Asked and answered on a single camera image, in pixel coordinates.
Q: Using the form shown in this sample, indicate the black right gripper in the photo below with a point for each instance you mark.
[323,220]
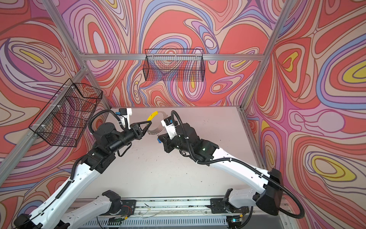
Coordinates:
[165,139]

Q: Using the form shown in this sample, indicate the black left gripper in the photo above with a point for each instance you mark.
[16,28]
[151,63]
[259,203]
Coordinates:
[137,132]

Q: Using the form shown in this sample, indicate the large keyring with yellow sleeve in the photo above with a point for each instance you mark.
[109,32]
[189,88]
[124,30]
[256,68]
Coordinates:
[156,118]

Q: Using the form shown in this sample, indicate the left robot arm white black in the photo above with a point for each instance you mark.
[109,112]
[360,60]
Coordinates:
[111,131]

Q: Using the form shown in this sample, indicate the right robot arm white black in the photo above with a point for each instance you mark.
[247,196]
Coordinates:
[266,188]

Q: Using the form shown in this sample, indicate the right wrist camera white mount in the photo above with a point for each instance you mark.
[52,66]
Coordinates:
[169,126]

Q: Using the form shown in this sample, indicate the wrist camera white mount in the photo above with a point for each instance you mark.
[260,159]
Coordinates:
[124,115]
[169,126]

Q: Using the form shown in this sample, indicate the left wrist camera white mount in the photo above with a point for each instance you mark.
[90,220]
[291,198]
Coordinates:
[124,115]

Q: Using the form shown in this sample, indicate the black wire basket back wall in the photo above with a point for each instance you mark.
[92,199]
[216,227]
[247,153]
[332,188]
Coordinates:
[177,65]

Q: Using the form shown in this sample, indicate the black wire basket wall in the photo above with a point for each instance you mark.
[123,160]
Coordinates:
[177,65]
[65,117]

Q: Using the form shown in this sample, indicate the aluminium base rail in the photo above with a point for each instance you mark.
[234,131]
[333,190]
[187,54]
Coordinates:
[174,212]

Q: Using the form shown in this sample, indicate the black wire basket left wall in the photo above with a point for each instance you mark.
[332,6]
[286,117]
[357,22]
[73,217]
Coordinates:
[65,117]

